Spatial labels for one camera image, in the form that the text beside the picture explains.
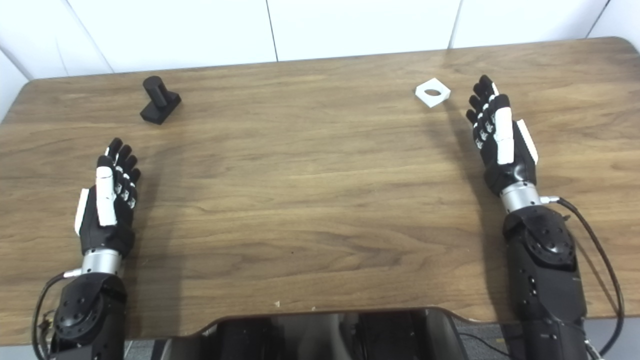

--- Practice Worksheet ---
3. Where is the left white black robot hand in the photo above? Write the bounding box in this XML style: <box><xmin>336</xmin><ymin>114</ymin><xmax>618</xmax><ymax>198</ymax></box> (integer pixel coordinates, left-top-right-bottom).
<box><xmin>74</xmin><ymin>137</ymin><xmax>142</xmax><ymax>259</ymax></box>

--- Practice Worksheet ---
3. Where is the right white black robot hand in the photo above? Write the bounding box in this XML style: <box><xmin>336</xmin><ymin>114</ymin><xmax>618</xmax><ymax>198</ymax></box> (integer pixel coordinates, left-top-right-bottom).
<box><xmin>465</xmin><ymin>75</ymin><xmax>540</xmax><ymax>197</ymax></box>

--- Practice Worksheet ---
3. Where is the white square piece with hole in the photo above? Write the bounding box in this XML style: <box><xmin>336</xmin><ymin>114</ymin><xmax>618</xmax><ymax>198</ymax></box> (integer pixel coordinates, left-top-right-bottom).
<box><xmin>415</xmin><ymin>77</ymin><xmax>451</xmax><ymax>108</ymax></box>

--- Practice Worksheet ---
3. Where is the black peg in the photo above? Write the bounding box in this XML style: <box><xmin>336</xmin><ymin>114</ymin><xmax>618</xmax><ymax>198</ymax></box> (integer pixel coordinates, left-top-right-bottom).
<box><xmin>139</xmin><ymin>75</ymin><xmax>182</xmax><ymax>125</ymax></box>

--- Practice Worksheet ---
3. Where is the black robot torso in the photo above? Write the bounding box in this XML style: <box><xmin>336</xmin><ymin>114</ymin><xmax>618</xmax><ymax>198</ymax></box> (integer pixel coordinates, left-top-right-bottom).
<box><xmin>159</xmin><ymin>308</ymin><xmax>472</xmax><ymax>360</ymax></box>

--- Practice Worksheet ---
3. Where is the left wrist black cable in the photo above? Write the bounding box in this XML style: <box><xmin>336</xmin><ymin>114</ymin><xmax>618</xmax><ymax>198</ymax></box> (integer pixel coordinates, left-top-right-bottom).
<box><xmin>31</xmin><ymin>269</ymin><xmax>84</xmax><ymax>360</ymax></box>

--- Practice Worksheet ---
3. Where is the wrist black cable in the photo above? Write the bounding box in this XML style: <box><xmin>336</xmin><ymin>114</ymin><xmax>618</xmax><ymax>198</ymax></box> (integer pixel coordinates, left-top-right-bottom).
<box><xmin>540</xmin><ymin>195</ymin><xmax>626</xmax><ymax>357</ymax></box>
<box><xmin>31</xmin><ymin>269</ymin><xmax>84</xmax><ymax>360</ymax></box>

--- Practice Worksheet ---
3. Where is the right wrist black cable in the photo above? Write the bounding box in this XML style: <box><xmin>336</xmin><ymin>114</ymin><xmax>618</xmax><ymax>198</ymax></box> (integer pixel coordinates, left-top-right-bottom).
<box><xmin>540</xmin><ymin>195</ymin><xmax>626</xmax><ymax>357</ymax></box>

